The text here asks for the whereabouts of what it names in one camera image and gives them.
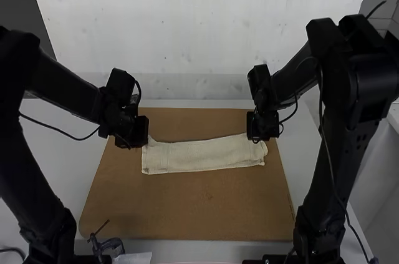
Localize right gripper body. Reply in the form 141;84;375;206
246;111;280;142

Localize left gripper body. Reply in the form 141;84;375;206
113;115;150;150

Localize pale towel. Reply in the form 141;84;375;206
140;132;269;175

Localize cork mat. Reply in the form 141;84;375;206
79;107;297;242

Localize black clamp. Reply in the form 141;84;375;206
88;219;126;264

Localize silver foil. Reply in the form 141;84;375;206
113;251;153;264

